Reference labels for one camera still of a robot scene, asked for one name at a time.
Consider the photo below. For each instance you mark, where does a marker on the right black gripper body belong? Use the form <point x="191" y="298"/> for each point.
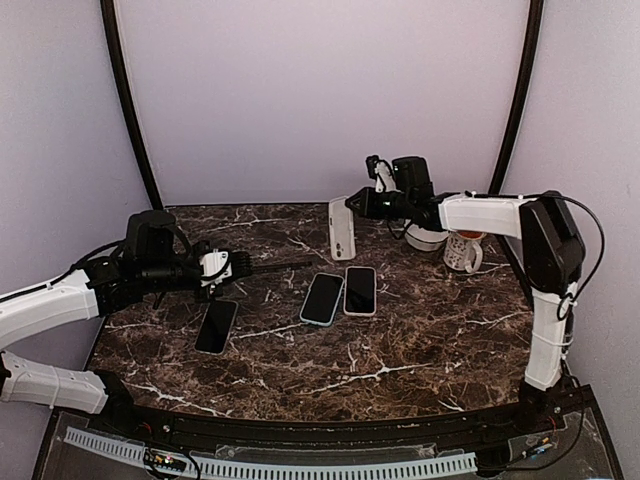
<point x="398" y="208"/>

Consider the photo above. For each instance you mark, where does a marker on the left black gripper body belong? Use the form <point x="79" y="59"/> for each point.
<point x="214" y="290"/>

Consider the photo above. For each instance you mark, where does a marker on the black smartphone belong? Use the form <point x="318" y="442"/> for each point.
<point x="246" y="270"/>

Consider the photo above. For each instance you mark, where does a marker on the white phone case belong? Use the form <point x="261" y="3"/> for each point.
<point x="341" y="230"/>

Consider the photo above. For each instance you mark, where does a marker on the phone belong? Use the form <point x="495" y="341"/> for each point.
<point x="360" y="291"/>
<point x="216" y="326"/>
<point x="322" y="299"/>

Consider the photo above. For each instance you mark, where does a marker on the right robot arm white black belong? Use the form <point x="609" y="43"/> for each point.
<point x="552" y="245"/>

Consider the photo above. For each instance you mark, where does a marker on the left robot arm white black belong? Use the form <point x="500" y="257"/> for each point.
<point x="154" y="257"/>

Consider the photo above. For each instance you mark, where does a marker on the phone in dark case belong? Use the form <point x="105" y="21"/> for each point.
<point x="216" y="326"/>

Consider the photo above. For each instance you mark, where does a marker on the phone in pink case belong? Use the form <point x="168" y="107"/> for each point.
<point x="360" y="291"/>

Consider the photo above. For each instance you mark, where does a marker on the white scalloped bowl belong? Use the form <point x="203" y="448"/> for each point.
<point x="425" y="240"/>

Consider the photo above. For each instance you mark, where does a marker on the white patterned mug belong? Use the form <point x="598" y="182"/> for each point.
<point x="463" y="251"/>

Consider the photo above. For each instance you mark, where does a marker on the small green circuit board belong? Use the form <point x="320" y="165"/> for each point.
<point x="160" y="462"/>

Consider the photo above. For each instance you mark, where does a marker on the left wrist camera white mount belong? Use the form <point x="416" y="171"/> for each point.
<point x="214" y="262"/>

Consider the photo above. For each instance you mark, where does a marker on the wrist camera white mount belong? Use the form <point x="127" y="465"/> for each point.
<point x="380" y="170"/>
<point x="214" y="262"/>

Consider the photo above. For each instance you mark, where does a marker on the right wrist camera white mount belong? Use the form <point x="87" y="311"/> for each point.
<point x="380" y="170"/>

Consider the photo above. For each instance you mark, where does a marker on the right black frame post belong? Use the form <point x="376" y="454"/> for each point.
<point x="520" y="95"/>

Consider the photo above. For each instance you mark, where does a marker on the black frame post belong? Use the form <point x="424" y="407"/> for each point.
<point x="126" y="100"/>
<point x="520" y="95"/>

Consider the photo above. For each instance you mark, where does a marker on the black front rail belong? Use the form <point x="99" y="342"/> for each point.
<point x="480" y="428"/>

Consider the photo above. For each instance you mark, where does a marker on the white slotted cable duct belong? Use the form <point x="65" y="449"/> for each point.
<point x="202" y="467"/>

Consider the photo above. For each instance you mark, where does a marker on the left black frame post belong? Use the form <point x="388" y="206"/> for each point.
<point x="126" y="100"/>

